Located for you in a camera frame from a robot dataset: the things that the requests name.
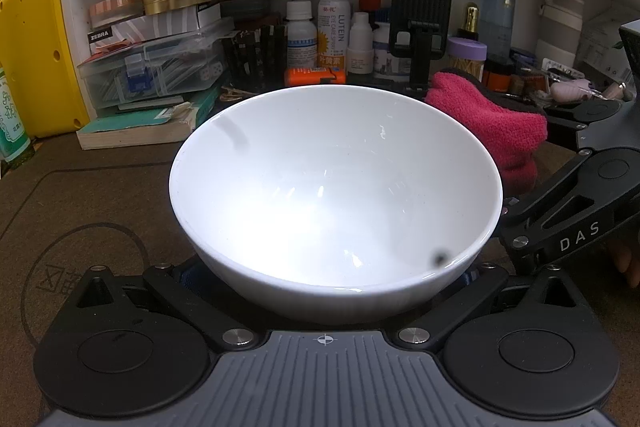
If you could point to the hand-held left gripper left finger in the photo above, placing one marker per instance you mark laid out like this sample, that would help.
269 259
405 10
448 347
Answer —
170 288

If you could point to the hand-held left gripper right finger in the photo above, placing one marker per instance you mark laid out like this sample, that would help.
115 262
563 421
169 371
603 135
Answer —
480 289

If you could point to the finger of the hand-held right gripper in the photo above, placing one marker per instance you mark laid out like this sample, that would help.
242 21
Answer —
562 112
540 232

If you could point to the pink cloth with black trim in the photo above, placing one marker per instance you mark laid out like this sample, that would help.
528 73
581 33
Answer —
500 132

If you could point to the white bowl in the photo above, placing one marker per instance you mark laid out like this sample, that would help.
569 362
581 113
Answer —
325 187

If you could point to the person's right hand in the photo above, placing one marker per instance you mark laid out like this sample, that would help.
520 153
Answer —
629 259

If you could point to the pink plastic tool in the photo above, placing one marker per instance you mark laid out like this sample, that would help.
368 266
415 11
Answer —
570 89

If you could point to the small amber jar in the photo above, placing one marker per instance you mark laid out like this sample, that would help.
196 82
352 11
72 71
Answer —
497 79

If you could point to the white carton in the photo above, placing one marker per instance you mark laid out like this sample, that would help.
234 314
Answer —
600 47

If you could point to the purple lid toothpick jar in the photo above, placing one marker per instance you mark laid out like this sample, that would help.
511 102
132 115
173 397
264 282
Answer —
467 49

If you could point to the brown desk mat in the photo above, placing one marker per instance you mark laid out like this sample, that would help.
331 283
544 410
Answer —
100 197

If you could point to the blue perfume bottle gold cap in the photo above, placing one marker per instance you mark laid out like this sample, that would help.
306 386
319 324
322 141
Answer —
500 7

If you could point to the small dark bottle gold cap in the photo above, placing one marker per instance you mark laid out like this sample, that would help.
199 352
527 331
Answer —
469 19

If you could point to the teal book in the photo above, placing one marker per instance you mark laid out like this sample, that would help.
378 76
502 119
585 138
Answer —
135 129

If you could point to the white jar with blue print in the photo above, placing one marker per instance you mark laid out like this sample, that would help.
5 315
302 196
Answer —
385 52

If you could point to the bronze hair clip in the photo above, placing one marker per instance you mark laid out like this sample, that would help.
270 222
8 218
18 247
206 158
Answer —
235 94

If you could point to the small white dropper bottle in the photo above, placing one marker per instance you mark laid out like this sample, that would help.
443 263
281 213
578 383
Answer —
360 47

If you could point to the clear plastic storage box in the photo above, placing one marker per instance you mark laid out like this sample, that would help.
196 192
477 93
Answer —
165 72

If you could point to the red cap bottle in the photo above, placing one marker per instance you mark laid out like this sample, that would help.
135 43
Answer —
369 3

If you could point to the green label bottle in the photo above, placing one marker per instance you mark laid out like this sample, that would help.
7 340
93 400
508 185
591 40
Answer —
12 127

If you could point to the black organizer basket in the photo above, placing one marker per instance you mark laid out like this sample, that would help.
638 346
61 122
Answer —
250 57

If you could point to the white spray can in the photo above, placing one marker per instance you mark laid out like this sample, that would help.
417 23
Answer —
331 32

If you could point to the orange box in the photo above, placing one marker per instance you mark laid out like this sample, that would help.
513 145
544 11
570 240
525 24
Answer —
310 77

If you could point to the striped white box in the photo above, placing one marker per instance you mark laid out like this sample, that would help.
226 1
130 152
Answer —
150 27

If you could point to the yellow plastic bin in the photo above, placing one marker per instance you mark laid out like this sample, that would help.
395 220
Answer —
40 57

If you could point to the white bottle with blue label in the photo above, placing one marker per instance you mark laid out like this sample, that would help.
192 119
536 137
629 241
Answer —
301 42

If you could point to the pink round tin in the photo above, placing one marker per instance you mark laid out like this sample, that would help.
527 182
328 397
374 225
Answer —
115 9

